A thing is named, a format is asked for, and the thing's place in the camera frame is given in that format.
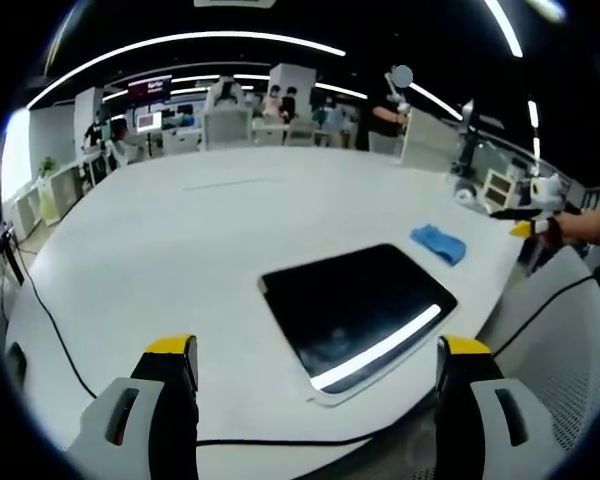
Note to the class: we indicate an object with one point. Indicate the rectangular dark mirror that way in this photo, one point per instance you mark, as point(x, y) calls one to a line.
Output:
point(350, 305)

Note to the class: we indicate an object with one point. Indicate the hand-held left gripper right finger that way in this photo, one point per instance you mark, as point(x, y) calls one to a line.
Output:
point(495, 425)

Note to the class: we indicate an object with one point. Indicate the white device on stand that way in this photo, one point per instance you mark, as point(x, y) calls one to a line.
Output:
point(466, 194)

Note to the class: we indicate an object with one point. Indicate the wheeled equipment stand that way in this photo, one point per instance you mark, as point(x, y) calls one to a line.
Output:
point(469, 145)

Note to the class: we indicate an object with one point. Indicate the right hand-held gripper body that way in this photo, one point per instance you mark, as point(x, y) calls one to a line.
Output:
point(547, 192)

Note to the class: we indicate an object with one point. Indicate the grey mesh chair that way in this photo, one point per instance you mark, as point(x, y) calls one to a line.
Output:
point(570, 360)

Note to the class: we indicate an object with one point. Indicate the white shelf unit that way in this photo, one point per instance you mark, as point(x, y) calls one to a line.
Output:
point(497, 186)

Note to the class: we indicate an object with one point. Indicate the red wall screen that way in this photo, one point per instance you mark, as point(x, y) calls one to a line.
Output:
point(150, 89)

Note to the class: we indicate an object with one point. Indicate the green potted plant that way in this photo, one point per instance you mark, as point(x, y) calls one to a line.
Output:
point(47, 166)

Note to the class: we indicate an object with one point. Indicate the white machine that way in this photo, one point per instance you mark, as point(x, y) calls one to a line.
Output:
point(226, 92)

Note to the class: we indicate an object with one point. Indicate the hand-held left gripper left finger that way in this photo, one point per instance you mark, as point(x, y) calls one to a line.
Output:
point(130, 415)

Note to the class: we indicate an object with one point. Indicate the blue cleaning cloth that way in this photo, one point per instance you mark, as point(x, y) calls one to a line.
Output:
point(439, 242)

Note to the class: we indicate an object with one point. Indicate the white partition board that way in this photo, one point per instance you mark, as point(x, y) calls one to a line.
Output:
point(427, 140)

